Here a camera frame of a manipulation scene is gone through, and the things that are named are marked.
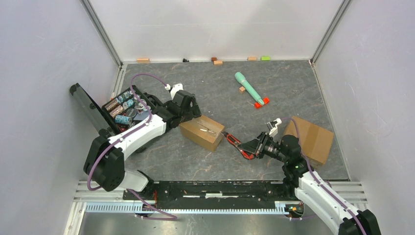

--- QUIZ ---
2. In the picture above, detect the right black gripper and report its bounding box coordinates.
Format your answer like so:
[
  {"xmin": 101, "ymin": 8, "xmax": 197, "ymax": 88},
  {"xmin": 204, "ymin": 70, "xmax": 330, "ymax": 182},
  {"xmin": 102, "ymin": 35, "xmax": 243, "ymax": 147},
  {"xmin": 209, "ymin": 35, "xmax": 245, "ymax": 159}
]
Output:
[{"xmin": 237, "ymin": 131, "xmax": 288, "ymax": 163}]

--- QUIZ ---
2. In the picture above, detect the red box cutter knife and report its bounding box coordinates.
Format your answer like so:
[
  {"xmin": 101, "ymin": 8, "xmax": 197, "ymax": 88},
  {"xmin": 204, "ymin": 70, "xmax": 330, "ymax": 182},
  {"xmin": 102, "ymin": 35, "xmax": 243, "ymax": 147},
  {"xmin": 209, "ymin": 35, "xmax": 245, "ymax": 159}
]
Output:
[{"xmin": 221, "ymin": 131, "xmax": 255, "ymax": 160}]

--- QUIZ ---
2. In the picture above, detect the brown cardboard express box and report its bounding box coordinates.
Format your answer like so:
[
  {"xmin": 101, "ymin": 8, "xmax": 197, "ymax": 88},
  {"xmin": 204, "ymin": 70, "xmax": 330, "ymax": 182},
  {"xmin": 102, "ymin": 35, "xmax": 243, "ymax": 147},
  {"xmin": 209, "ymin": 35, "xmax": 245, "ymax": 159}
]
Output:
[{"xmin": 179, "ymin": 115, "xmax": 225, "ymax": 152}]

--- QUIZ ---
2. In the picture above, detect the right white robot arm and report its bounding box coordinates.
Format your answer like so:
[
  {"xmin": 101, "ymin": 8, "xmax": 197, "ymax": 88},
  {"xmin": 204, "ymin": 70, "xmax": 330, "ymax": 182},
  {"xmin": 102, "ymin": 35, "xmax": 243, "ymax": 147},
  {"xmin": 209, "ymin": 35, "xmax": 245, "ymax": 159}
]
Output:
[{"xmin": 236, "ymin": 132, "xmax": 381, "ymax": 235}]

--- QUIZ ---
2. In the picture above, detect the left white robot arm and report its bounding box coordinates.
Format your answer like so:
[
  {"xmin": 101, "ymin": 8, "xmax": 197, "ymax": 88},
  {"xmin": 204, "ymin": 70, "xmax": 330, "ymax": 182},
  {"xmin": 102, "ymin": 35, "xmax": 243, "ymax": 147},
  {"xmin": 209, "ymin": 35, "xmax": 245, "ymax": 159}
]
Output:
[{"xmin": 84, "ymin": 90, "xmax": 201, "ymax": 200}]

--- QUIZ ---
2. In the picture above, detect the flat brown cardboard box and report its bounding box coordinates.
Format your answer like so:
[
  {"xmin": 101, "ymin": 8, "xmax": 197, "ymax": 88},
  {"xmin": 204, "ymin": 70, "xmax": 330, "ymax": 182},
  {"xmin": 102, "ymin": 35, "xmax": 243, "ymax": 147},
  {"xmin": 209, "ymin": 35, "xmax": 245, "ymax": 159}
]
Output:
[{"xmin": 282, "ymin": 116, "xmax": 334, "ymax": 169}]

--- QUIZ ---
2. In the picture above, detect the black case with poker chips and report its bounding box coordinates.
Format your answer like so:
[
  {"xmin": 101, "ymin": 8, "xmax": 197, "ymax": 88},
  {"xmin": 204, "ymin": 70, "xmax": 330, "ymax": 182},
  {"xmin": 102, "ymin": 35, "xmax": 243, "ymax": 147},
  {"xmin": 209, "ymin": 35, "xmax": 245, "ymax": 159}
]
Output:
[{"xmin": 69, "ymin": 83, "xmax": 169, "ymax": 157}]

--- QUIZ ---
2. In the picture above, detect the tan block far left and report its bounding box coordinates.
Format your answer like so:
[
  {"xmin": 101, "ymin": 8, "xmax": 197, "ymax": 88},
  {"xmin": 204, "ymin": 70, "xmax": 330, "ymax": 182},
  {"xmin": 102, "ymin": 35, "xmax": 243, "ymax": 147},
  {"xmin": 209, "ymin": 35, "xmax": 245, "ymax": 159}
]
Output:
[{"xmin": 136, "ymin": 58, "xmax": 151, "ymax": 64}]

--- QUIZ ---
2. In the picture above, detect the green block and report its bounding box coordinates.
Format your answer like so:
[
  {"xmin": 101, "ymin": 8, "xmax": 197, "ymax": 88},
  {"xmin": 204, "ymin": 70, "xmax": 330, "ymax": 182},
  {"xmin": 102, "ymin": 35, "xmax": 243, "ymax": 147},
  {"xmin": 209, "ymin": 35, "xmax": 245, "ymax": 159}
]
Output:
[{"xmin": 261, "ymin": 56, "xmax": 271, "ymax": 61}]

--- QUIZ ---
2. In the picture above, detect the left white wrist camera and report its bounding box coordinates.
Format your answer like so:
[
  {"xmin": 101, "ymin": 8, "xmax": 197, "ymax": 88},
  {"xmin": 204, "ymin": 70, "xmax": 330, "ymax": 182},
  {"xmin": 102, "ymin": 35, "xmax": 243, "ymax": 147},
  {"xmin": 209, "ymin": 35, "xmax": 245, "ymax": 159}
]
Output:
[{"xmin": 164, "ymin": 83, "xmax": 183, "ymax": 100}]

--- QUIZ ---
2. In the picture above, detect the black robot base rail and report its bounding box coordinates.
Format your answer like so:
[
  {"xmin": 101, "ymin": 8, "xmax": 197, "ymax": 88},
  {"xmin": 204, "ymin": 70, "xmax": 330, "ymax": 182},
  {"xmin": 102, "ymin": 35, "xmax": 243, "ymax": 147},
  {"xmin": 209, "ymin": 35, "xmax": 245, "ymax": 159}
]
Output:
[{"xmin": 138, "ymin": 180, "xmax": 299, "ymax": 210}]

